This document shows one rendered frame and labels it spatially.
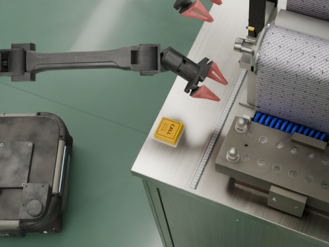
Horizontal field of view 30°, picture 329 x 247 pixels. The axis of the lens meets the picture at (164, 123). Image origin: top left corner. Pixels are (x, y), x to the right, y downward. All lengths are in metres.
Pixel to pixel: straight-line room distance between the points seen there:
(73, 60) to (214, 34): 0.56
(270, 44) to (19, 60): 0.72
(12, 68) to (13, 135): 1.01
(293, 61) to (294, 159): 0.30
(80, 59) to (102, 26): 1.59
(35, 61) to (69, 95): 1.34
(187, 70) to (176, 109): 0.25
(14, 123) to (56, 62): 1.09
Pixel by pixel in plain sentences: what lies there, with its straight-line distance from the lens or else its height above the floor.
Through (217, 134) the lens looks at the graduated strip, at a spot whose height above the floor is 0.90.
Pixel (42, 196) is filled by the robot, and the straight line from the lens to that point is 2.59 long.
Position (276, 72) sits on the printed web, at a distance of 1.59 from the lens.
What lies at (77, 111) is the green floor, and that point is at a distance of 3.07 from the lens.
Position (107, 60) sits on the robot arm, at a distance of 1.72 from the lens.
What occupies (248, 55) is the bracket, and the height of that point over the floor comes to 1.17.
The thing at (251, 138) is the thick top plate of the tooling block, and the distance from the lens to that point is 1.74.
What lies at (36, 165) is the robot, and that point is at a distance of 2.70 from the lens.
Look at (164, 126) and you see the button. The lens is 1.89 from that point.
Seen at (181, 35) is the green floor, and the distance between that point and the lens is 3.23.
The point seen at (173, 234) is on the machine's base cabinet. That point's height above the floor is 0.40.
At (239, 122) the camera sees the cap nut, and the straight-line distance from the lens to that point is 1.72.
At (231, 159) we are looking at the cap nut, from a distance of 1.70.
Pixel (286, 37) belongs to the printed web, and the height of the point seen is 1.31.
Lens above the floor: 2.58
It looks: 61 degrees down
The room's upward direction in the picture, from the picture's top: 12 degrees counter-clockwise
